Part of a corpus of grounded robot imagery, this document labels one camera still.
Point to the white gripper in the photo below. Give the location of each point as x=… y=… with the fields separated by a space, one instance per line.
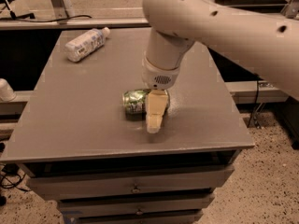
x=159 y=76

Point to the green soda can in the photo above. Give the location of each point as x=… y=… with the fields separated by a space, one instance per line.
x=134 y=101

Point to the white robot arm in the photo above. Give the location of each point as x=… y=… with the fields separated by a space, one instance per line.
x=266 y=45

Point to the grey drawer cabinet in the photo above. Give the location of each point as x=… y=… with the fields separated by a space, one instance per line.
x=75 y=123

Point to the clear plastic water bottle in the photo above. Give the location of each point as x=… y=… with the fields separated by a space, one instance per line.
x=85 y=44

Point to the middle grey drawer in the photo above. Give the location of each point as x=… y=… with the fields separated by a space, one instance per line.
x=138 y=206

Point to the grey drawer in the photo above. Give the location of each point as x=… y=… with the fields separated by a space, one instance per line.
x=124 y=183
x=138 y=206
x=170 y=217

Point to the bottom grey drawer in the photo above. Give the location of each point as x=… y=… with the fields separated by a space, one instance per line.
x=170 y=217

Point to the top grey drawer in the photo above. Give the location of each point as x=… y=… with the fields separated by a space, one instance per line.
x=124 y=183

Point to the metal frame rail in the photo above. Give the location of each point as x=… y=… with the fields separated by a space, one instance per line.
x=73 y=24

